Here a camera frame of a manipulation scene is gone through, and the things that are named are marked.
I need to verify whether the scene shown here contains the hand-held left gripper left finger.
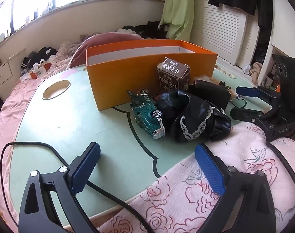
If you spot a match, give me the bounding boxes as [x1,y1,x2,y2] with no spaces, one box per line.
[18,141,101,233]

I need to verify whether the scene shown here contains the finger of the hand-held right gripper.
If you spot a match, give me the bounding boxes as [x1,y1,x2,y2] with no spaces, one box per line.
[235,86,280,105]
[230,107,272,127]

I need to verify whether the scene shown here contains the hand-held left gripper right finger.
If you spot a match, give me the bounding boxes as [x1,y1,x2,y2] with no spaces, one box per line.
[194,143,277,233]

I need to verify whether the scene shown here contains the black lace garment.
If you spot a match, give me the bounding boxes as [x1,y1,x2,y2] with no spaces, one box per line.
[156,90,232,143]

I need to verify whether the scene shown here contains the brown card box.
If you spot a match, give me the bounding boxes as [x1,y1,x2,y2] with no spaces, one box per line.
[156,57,190,94]

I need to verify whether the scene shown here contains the green toy car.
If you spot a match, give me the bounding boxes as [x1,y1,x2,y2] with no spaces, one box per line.
[127,89,166,140]

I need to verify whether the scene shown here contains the orange cardboard box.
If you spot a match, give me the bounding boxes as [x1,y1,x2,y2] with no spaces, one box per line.
[86,40,218,111]

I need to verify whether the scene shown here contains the green cartoon desktop table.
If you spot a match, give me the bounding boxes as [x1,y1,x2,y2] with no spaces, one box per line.
[9,63,281,224]

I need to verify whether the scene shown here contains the beige cloth on floor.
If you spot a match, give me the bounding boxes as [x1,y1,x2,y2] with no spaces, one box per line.
[249,62,263,83]

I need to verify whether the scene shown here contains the person's floral pajama leg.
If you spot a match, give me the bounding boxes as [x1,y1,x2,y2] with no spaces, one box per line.
[98,123,295,233]

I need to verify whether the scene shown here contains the white louvered closet door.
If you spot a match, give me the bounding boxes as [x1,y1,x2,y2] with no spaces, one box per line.
[190,3,250,66]

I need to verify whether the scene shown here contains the pink bed sheet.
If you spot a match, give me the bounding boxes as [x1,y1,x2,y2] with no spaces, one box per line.
[0,41,90,224]

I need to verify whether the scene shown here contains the orange tissue box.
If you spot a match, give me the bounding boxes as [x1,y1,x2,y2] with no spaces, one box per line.
[29,63,52,79]

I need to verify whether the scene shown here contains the green hanging cloth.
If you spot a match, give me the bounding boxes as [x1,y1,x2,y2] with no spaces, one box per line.
[160,0,195,40]

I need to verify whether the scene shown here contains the pile of black clothes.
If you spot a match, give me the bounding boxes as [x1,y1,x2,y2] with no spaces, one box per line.
[122,21,170,39]

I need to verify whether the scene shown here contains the black and white clothes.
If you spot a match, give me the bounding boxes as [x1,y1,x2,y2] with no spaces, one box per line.
[21,47,58,70]

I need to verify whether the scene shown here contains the white nightstand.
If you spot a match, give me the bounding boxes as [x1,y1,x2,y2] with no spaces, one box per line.
[0,62,13,95]

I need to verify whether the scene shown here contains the maroon cushion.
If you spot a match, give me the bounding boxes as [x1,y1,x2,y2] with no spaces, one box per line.
[70,32,147,68]

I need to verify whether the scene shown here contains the row of small windowsill items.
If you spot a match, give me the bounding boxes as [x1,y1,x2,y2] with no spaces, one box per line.
[0,7,41,44]

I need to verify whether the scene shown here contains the thin dark cord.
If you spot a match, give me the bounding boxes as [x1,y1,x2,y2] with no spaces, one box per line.
[231,95,246,108]

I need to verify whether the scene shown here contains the black cable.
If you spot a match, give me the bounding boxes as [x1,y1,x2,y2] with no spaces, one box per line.
[0,141,153,233]

